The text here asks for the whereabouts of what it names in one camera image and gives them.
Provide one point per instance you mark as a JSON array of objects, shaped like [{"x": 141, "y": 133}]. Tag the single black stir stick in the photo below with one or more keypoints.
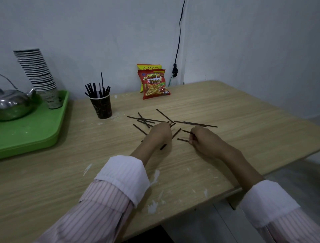
[
  {"x": 163, "y": 147},
  {"x": 183, "y": 140},
  {"x": 186, "y": 131}
]

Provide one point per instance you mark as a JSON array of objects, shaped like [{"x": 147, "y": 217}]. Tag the person's right fingers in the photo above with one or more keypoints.
[{"x": 194, "y": 136}]

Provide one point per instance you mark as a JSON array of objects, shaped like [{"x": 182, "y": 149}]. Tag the person's right forearm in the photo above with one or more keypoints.
[{"x": 252, "y": 185}]

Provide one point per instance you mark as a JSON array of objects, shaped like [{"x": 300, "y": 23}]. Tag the loose scattered black sticks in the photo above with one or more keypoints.
[{"x": 165, "y": 116}]

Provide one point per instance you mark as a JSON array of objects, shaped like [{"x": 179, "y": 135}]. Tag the yellow snack packet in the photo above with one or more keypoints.
[{"x": 147, "y": 67}]

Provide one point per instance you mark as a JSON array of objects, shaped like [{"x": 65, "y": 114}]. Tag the stack of white paper cups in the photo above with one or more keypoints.
[{"x": 37, "y": 72}]

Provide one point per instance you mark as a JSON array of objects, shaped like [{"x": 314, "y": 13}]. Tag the dark brown paper cup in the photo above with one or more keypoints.
[{"x": 101, "y": 106}]

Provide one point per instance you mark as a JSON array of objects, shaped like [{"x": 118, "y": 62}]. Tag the person's right hand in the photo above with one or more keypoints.
[{"x": 208, "y": 144}]

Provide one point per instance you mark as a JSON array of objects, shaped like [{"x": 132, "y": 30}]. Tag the red snack packet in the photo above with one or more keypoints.
[{"x": 155, "y": 86}]

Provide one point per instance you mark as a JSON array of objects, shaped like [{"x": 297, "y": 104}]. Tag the person's left hand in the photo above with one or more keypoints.
[{"x": 159, "y": 136}]

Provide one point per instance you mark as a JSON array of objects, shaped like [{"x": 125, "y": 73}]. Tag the person's left forearm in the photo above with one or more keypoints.
[{"x": 117, "y": 185}]

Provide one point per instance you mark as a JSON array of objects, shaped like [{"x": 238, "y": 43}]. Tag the silver metal kettle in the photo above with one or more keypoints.
[{"x": 13, "y": 104}]

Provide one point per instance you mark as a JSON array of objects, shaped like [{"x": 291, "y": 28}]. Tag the person's left fingers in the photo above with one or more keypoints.
[{"x": 169, "y": 125}]

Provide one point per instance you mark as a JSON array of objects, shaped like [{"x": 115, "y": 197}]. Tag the green plastic tray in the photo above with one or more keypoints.
[{"x": 32, "y": 132}]

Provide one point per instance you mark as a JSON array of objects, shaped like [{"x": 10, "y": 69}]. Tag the bunch of black sticks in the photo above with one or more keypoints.
[{"x": 94, "y": 90}]

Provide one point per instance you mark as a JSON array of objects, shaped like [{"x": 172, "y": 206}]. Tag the black plug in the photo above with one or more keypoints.
[{"x": 175, "y": 70}]

